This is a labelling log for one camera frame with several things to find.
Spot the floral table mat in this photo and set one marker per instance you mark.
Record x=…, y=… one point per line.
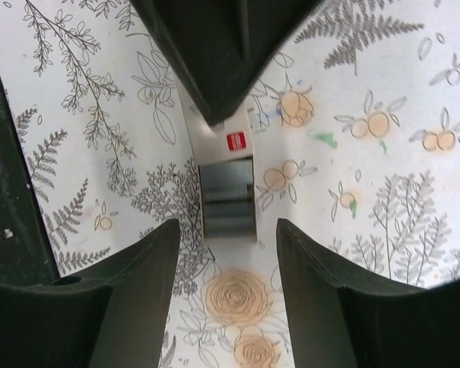
x=371, y=101

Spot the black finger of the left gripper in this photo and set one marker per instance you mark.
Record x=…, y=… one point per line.
x=218, y=48

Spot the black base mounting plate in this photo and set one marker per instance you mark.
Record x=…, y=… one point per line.
x=25, y=255

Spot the grey staple strip stack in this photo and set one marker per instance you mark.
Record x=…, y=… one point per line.
x=228, y=201

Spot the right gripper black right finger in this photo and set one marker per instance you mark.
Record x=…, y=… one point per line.
x=342, y=315

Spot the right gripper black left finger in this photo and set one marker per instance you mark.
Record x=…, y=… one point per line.
x=112, y=314

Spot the small staple box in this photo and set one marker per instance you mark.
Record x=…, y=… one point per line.
x=223, y=156

